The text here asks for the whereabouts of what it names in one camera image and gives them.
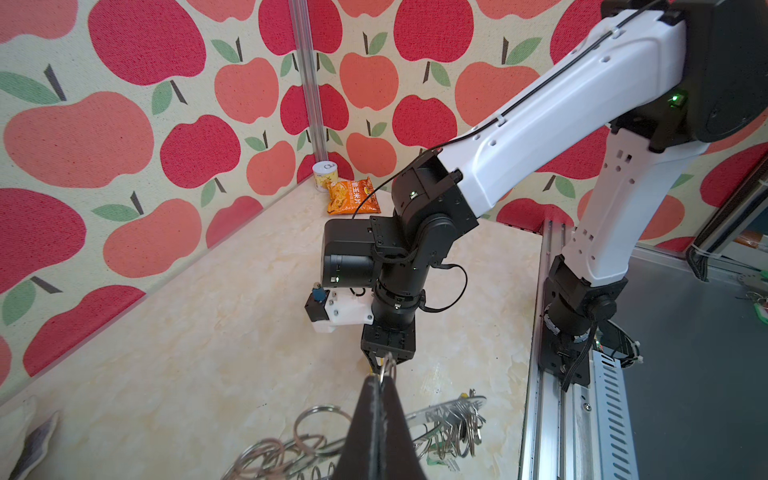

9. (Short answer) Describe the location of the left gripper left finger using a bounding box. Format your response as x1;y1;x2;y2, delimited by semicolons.
332;376;381;480

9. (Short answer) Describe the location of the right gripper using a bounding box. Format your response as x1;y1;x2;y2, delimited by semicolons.
360;323;416;380

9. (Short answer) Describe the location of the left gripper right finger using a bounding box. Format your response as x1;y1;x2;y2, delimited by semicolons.
380;377;426;480

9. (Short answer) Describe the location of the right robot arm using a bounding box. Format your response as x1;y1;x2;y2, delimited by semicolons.
305;1;767;389

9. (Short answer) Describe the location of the orange snack bag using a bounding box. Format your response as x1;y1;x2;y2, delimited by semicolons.
326;178;381;215

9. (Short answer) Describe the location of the small yellow white can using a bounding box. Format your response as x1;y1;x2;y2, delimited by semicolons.
312;161;339;191

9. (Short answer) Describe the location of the printed canvas tote bag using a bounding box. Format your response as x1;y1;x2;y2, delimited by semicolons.
1;396;59;480

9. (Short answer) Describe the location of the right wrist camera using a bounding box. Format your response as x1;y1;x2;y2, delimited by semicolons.
305;288;374;333

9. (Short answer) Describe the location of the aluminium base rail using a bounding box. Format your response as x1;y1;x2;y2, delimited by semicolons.
518;220;639;479

